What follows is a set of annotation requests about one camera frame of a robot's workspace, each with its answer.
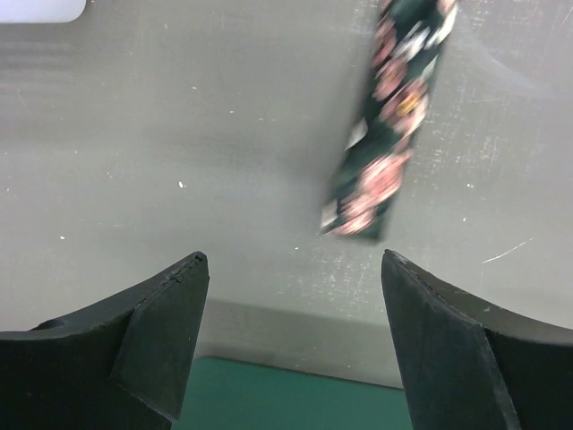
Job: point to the white plastic basket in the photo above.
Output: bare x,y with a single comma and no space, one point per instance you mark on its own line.
40,11

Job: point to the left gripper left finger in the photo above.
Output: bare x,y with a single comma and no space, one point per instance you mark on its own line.
121,363

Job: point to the green divided organizer tray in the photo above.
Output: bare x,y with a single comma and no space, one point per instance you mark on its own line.
230,395

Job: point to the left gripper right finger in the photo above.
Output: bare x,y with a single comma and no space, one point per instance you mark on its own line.
466,363

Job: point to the pink floral dark tie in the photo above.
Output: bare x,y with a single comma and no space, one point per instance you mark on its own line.
406,47

